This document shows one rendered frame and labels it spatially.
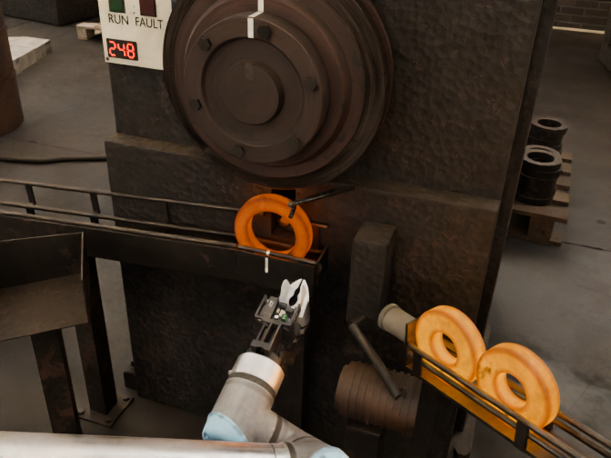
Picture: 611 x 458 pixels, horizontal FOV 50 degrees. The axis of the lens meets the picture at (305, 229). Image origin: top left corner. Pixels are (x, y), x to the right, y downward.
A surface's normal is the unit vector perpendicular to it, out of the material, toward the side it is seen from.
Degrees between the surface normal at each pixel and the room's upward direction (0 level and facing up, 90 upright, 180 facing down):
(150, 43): 90
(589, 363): 0
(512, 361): 90
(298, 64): 90
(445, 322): 90
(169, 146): 0
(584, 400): 0
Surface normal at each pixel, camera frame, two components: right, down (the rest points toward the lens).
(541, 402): -0.81, 0.27
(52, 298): -0.05, -0.85
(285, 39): -0.33, 0.47
